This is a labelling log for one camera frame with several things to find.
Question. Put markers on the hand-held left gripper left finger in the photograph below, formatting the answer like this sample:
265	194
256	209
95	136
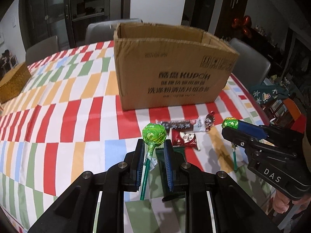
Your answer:
138	165

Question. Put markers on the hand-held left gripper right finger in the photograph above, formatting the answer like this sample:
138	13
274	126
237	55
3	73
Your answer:
168	167

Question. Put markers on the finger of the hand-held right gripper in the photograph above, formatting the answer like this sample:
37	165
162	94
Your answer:
239	138
252	129

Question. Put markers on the green lollipop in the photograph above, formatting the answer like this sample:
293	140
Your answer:
229	123
154	136

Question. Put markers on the brown cardboard box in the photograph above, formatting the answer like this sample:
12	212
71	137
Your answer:
170	72

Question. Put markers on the person's right hand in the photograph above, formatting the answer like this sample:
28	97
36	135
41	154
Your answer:
281	202

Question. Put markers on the brown wrapped candy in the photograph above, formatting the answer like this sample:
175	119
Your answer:
211	121

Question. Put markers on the small red snack packet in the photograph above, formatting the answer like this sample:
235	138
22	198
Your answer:
184	138

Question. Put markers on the green patterned cloth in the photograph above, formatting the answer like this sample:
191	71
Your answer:
269	93

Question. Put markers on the orange wooden chair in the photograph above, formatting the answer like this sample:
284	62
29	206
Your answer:
291	111

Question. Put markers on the long dark snack bar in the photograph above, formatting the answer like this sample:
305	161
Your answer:
179	124

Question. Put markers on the grey dining chair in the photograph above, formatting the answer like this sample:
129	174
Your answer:
252	60
41	49
102	31

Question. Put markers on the colourful checked tablecloth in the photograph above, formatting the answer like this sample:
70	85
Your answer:
73	126

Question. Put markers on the dark sideboard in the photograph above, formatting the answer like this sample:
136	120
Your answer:
269	51

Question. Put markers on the red foil balloons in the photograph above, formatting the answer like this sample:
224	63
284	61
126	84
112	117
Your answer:
240	25

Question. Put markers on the golden woven box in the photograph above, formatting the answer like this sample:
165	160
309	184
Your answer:
13	82

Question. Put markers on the small shelf with toys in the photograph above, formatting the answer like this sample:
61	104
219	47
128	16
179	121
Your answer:
7	62

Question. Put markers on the dark glass sliding door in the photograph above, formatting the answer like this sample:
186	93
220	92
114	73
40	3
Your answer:
73	9

